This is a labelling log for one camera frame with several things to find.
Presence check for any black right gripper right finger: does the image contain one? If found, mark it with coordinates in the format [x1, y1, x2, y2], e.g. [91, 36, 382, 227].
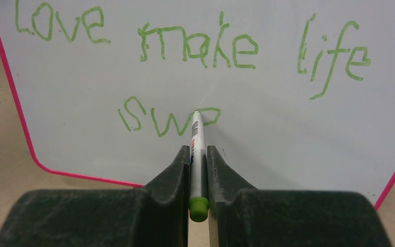
[207, 146, 391, 246]

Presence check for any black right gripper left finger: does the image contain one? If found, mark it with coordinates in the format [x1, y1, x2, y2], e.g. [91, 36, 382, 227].
[0, 146, 190, 246]

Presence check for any pink-framed whiteboard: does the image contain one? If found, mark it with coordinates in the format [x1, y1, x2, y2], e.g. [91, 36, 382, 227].
[0, 1, 395, 206]

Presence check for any green whiteboard marker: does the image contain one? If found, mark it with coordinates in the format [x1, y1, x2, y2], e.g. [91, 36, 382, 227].
[189, 110, 209, 222]

